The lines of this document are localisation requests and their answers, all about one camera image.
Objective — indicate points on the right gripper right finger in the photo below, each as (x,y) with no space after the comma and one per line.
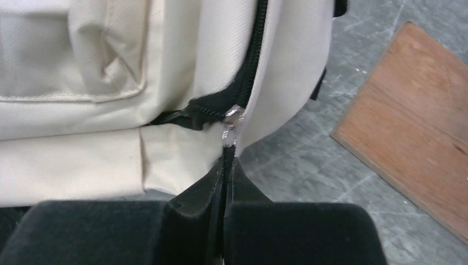
(260,231)

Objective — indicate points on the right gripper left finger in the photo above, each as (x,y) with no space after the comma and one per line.
(183,230)

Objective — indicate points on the beige canvas backpack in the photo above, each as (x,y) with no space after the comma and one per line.
(104,99)

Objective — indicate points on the wooden board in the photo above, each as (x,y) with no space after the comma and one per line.
(408,123)

